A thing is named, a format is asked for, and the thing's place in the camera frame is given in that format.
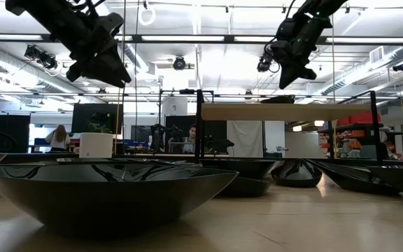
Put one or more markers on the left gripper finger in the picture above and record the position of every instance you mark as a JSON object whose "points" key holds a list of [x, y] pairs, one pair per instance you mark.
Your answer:
{"points": [[115, 63], [107, 73]]}

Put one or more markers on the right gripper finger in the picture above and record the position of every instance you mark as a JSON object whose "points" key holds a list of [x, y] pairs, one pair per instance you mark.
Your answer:
{"points": [[284, 71], [292, 71]]}

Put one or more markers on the black round bowl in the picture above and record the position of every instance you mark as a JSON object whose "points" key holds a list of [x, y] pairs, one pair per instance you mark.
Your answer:
{"points": [[277, 100]]}

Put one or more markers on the black teardrop mini plate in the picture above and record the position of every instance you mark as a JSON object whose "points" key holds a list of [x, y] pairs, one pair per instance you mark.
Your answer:
{"points": [[245, 189], [362, 183], [187, 165], [296, 175]]}

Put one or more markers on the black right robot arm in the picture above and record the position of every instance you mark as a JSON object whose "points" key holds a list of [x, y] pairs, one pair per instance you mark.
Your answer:
{"points": [[324, 5]]}

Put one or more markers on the wooden shelf with black legs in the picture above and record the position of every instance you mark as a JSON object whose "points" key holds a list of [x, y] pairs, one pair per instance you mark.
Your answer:
{"points": [[278, 112]]}

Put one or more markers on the black ceiling light cluster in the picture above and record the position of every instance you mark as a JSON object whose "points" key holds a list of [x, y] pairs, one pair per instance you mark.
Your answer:
{"points": [[42, 57]]}

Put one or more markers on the dark background screen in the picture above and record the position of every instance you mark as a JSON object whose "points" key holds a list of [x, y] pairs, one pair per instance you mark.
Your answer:
{"points": [[142, 133]]}

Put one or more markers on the white plant pot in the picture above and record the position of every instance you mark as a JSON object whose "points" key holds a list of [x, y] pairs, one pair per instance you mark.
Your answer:
{"points": [[96, 145]]}

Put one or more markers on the white curtain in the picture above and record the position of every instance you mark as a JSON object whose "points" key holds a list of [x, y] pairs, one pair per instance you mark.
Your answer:
{"points": [[245, 138]]}

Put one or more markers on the person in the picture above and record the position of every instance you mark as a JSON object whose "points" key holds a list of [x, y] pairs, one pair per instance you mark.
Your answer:
{"points": [[191, 138], [58, 138]]}

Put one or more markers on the red storage bins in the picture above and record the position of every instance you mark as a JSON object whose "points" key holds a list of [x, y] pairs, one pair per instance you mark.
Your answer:
{"points": [[359, 118]]}

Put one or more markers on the storage shelf rack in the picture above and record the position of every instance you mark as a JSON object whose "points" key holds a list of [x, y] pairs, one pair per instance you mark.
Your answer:
{"points": [[348, 140]]}

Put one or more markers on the black partition panel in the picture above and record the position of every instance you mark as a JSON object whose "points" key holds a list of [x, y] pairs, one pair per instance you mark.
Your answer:
{"points": [[208, 129]]}

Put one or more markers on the black cabinet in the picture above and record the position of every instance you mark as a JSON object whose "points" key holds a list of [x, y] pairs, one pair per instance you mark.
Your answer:
{"points": [[10, 133]]}

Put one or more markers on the black wall monitor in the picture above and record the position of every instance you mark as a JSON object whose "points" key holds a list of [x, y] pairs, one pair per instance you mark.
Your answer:
{"points": [[82, 119]]}

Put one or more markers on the black ceiling camera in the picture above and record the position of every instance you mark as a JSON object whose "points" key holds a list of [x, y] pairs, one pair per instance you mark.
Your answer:
{"points": [[179, 63], [401, 66]]}

